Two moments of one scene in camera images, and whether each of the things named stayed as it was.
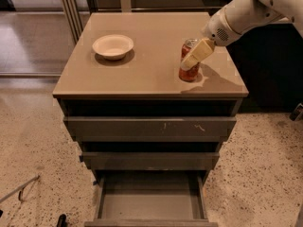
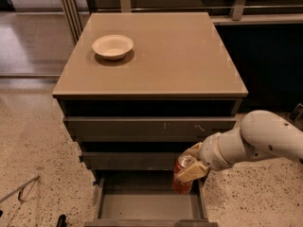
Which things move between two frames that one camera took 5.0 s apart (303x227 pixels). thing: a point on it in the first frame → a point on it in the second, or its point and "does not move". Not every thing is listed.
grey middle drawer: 150,161 does not move
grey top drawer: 151,129 does not move
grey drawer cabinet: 150,137 does not move
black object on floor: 62,222 does not move
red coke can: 192,74 → 182,163
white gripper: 217,31 → 212,153
